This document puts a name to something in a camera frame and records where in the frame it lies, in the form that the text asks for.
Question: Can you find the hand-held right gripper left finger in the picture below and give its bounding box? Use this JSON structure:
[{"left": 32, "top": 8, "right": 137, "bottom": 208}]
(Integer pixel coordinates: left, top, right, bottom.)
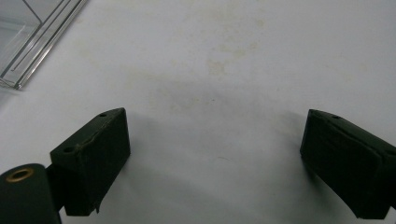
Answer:
[{"left": 46, "top": 107, "right": 132, "bottom": 217}]

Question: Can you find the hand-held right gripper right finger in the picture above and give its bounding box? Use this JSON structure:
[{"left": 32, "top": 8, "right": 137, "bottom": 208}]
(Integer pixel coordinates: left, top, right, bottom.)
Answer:
[{"left": 299, "top": 108, "right": 396, "bottom": 220}]

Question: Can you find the clear acrylic box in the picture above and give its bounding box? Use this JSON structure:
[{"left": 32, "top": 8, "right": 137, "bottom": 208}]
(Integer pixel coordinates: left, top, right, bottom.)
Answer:
[{"left": 0, "top": 0, "right": 89, "bottom": 91}]

